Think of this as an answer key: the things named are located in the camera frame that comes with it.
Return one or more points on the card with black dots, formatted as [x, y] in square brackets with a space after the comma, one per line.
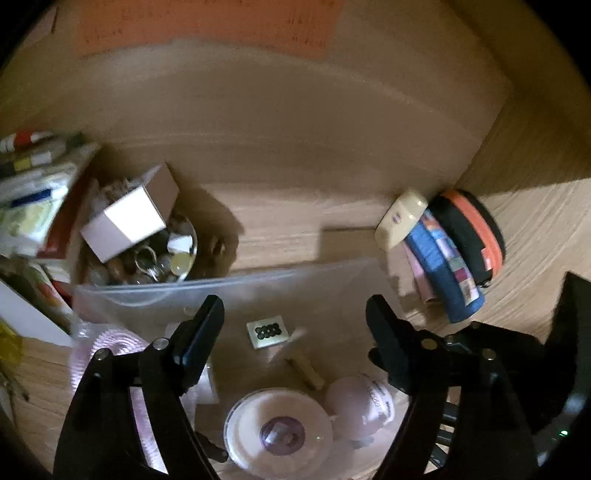
[266, 330]

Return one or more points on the orange sticky note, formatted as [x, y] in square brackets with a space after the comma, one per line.
[207, 23]

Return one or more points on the pink ribbon spool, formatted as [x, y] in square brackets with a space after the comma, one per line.
[120, 339]

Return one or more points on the clear plastic zip bag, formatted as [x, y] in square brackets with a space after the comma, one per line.
[323, 295]

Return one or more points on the black orange zip case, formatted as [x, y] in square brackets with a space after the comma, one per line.
[475, 230]

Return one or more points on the white paper receipt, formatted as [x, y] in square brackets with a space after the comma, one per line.
[27, 314]

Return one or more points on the small white box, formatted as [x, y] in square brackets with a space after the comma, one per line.
[129, 217]

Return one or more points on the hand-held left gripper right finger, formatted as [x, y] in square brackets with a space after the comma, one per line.
[390, 341]

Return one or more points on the wooden desktop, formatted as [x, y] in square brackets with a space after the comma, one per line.
[300, 217]

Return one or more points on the blue patchwork pouch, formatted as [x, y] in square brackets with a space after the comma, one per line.
[443, 272]

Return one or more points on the cream stick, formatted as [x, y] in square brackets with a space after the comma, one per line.
[307, 371]

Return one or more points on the yellow-green bottle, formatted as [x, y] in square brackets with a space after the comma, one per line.
[9, 346]

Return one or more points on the white bowl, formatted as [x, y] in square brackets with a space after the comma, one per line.
[175, 263]

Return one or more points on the pink round device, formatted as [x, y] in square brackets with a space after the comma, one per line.
[355, 406]

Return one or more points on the pink notebook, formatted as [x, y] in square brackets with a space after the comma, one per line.
[420, 281]

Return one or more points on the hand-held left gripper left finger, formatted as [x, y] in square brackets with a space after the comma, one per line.
[201, 337]

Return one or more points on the stack of packets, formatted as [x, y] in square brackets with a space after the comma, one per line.
[37, 203]

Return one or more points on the round white tape dispenser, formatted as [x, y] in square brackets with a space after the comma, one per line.
[277, 420]

